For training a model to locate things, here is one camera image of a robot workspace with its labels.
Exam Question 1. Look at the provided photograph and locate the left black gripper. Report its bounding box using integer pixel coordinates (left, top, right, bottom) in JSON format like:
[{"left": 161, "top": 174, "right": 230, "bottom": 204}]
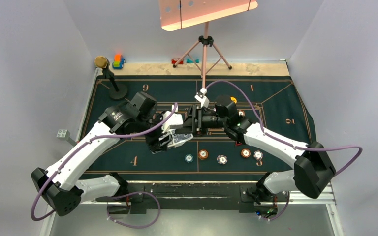
[{"left": 135, "top": 110, "right": 173, "bottom": 151}]

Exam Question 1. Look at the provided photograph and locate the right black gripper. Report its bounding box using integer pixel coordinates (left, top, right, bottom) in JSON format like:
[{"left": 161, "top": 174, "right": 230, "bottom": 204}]
[{"left": 175, "top": 104, "right": 228, "bottom": 137}]

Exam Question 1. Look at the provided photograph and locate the blue playing card deck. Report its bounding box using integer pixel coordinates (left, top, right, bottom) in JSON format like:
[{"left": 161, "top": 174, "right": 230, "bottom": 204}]
[{"left": 167, "top": 132, "right": 193, "bottom": 149}]

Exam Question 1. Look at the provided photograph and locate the green poker chip stack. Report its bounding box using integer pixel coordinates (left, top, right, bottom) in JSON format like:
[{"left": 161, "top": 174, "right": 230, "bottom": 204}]
[{"left": 184, "top": 154, "right": 194, "bottom": 163}]

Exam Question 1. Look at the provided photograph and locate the orange poker chip stack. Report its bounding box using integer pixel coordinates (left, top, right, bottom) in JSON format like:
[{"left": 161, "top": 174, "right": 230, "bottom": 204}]
[{"left": 198, "top": 149, "right": 209, "bottom": 160}]

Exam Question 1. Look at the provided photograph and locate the yellow big blind button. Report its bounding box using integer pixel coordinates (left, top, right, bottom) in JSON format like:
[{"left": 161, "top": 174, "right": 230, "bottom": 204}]
[{"left": 230, "top": 97, "right": 237, "bottom": 104}]

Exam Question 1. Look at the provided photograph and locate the pink poker chip stack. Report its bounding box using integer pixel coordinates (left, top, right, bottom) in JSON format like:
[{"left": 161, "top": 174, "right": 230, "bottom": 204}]
[{"left": 217, "top": 155, "right": 228, "bottom": 165}]

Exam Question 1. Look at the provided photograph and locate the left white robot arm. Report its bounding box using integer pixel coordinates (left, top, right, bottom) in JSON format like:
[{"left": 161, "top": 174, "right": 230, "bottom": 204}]
[{"left": 31, "top": 92, "right": 178, "bottom": 221}]

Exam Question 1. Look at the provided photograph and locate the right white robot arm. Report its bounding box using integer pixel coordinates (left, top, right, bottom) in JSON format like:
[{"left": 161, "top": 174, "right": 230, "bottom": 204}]
[{"left": 176, "top": 95, "right": 336, "bottom": 201}]

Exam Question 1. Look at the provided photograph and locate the teal toy block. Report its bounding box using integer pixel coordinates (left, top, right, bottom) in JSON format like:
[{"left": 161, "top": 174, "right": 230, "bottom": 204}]
[{"left": 186, "top": 59, "right": 199, "bottom": 63}]

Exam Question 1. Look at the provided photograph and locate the red toy block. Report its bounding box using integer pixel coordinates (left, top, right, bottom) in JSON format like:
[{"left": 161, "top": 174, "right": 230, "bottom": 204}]
[{"left": 171, "top": 58, "right": 184, "bottom": 64}]

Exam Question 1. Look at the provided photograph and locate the dark green poker mat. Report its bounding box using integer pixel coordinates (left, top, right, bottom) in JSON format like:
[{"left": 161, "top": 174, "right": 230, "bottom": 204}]
[{"left": 82, "top": 75, "right": 316, "bottom": 181}]

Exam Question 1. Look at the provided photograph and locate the colourful toy block stack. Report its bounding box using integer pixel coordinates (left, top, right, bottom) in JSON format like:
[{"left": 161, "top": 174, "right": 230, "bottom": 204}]
[{"left": 112, "top": 54, "right": 125, "bottom": 69}]

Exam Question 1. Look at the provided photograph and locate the grey lego block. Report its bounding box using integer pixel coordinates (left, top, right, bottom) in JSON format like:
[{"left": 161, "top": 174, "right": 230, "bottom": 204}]
[{"left": 57, "top": 129, "right": 77, "bottom": 147}]

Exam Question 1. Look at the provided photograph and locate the gold round knob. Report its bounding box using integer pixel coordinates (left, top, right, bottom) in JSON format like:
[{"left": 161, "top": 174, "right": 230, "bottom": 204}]
[{"left": 94, "top": 56, "right": 109, "bottom": 69}]

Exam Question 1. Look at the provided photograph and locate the pink music stand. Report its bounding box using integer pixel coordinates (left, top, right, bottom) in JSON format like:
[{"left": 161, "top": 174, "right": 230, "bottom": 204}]
[{"left": 158, "top": 0, "right": 258, "bottom": 88}]

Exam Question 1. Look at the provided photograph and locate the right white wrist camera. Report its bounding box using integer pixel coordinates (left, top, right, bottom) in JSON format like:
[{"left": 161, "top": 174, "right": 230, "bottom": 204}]
[{"left": 194, "top": 88, "right": 210, "bottom": 108}]

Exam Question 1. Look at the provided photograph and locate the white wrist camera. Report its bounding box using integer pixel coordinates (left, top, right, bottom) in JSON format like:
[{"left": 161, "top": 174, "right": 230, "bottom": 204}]
[
  {"left": 162, "top": 111, "right": 183, "bottom": 133},
  {"left": 194, "top": 88, "right": 210, "bottom": 108}
]

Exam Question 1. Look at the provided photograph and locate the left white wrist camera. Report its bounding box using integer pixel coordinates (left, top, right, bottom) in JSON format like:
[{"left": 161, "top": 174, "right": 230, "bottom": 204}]
[{"left": 162, "top": 111, "right": 183, "bottom": 133}]

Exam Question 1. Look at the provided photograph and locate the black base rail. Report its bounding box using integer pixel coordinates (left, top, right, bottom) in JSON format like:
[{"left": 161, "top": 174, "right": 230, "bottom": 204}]
[{"left": 106, "top": 181, "right": 289, "bottom": 216}]

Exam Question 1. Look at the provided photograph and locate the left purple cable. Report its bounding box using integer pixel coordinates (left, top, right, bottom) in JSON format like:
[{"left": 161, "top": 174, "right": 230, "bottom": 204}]
[{"left": 30, "top": 103, "right": 179, "bottom": 229}]

